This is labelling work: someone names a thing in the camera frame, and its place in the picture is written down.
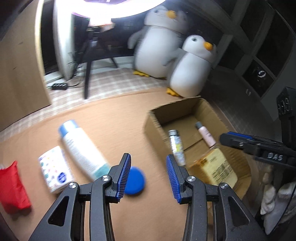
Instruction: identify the brown cardboard box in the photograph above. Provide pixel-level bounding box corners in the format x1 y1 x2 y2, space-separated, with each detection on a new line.
144 96 253 201

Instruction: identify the large penguin plush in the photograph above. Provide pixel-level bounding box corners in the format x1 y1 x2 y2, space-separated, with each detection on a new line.
127 5 188 78

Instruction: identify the red fabric pouch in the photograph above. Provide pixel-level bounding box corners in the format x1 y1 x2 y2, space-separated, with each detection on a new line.
0 161 31 214

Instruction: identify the blue round cream jar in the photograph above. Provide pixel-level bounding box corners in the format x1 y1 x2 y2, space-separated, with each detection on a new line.
125 166 145 195

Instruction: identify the small pink bottle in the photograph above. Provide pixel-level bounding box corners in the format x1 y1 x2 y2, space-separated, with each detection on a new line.
195 121 216 148

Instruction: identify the white blue lotion bottle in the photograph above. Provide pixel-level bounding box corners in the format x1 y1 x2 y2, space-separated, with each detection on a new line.
59 120 111 181

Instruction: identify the light wood cabinet panel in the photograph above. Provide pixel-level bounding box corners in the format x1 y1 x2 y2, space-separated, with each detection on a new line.
1 1 51 130

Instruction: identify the packaged toast bread loaf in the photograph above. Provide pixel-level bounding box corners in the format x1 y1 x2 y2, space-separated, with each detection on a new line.
188 148 238 188

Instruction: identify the small silver tube package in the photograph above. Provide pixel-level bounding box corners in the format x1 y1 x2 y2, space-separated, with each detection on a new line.
168 130 186 166

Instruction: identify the small penguin plush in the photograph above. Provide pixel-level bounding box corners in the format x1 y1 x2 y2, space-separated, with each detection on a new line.
162 35 217 97

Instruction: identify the white patterned tissue pack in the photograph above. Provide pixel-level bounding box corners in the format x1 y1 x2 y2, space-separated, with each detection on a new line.
38 146 74 194

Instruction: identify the black power strip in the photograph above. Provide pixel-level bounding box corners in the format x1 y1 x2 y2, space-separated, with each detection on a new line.
51 83 69 90

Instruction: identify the white ring light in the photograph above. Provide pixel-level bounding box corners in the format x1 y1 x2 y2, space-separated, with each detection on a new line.
56 1 164 26

